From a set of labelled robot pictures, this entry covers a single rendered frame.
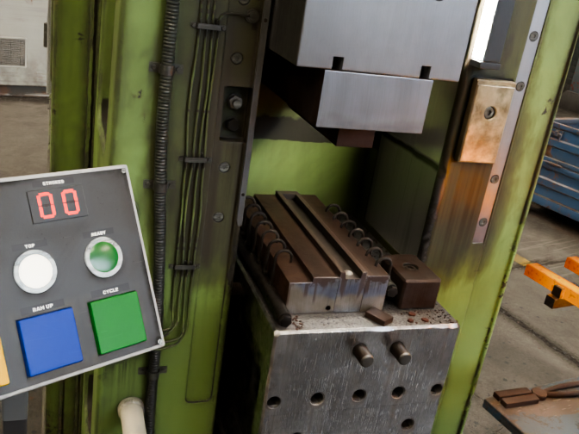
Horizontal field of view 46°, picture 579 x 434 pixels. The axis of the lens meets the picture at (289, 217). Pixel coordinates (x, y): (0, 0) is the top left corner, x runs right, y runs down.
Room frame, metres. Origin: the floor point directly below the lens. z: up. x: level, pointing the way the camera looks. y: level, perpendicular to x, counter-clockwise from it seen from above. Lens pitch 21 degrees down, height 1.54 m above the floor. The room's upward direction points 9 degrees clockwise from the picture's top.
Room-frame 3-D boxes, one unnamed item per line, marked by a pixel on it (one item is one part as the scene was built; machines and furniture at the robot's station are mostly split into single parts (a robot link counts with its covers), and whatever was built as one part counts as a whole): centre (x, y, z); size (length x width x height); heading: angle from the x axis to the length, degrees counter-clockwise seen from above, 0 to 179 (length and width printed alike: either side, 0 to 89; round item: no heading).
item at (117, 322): (0.84, 0.22, 1.01); 0.07 x 0.05 x 0.07; 136
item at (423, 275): (1.25, -0.26, 0.95); 0.12 x 0.08 x 0.06; 21
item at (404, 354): (1.10, -0.25, 0.87); 0.04 x 0.03 x 0.03; 21
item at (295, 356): (1.36, -0.08, 0.69); 0.56 x 0.38 x 0.45; 21
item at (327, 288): (1.33, -0.04, 0.96); 0.42 x 0.20 x 0.09; 21
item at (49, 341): (0.76, 0.29, 1.01); 0.07 x 0.05 x 0.07; 136
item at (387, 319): (1.13, -0.20, 0.92); 0.04 x 0.03 x 0.01; 52
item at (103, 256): (0.87, 0.25, 1.09); 0.05 x 0.03 x 0.04; 111
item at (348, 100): (1.33, -0.04, 1.32); 0.42 x 0.20 x 0.10; 21
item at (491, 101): (1.37, -0.36, 1.27); 0.09 x 0.02 x 0.17; 111
